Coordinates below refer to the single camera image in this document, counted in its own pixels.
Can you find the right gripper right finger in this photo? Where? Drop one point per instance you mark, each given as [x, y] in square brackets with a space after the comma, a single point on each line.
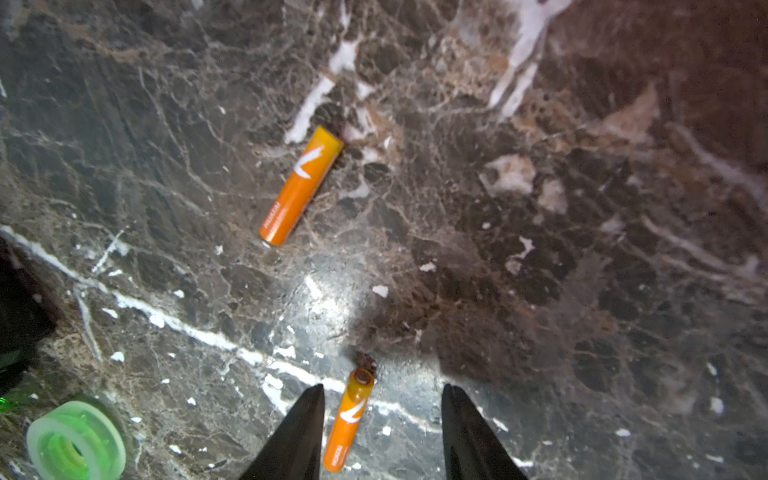
[471, 449]

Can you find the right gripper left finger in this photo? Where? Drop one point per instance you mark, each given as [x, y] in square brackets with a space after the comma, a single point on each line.
[293, 451]

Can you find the orange battery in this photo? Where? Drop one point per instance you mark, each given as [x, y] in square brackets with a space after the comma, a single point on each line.
[347, 421]
[307, 175]

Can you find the green tape roll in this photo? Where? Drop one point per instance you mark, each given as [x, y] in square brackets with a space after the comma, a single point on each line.
[76, 441]

